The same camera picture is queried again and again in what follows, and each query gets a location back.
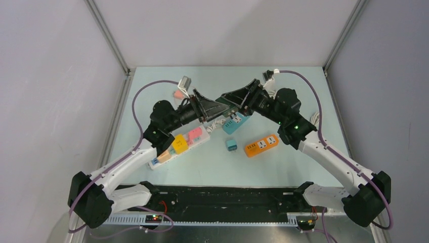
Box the beige cube socket adapter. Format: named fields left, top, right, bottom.
left=157, top=150, right=171, bottom=164

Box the yellow cube socket adapter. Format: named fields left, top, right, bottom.
left=171, top=134, right=189, bottom=154

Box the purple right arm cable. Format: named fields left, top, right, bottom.
left=278, top=70, right=395, bottom=231

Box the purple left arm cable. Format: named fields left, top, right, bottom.
left=68, top=80, right=180, bottom=234

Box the orange power strip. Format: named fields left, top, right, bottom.
left=244, top=134, right=279, bottom=157

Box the white power strip cord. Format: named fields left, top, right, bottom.
left=206, top=117, right=228, bottom=133

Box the pink USB charger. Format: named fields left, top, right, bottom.
left=173, top=90, right=185, bottom=100

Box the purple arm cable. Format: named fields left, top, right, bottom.
left=278, top=70, right=395, bottom=231
left=68, top=80, right=180, bottom=234

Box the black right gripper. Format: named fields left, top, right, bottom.
left=221, top=79, right=285, bottom=126

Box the teal power strip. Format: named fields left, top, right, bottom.
left=222, top=112, right=250, bottom=135

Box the teal USB charger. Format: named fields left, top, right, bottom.
left=226, top=139, right=238, bottom=152

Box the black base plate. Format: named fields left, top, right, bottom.
left=140, top=181, right=317, bottom=223

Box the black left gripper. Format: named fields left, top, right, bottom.
left=165, top=90, right=229, bottom=133

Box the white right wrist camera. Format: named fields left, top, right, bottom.
left=263, top=69, right=280, bottom=98

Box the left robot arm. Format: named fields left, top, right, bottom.
left=68, top=90, right=229, bottom=228

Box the white power strip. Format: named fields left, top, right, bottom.
left=148, top=126, right=210, bottom=170

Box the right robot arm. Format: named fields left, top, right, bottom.
left=218, top=79, right=394, bottom=229

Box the pink plug adapter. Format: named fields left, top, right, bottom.
left=187, top=127, right=202, bottom=141

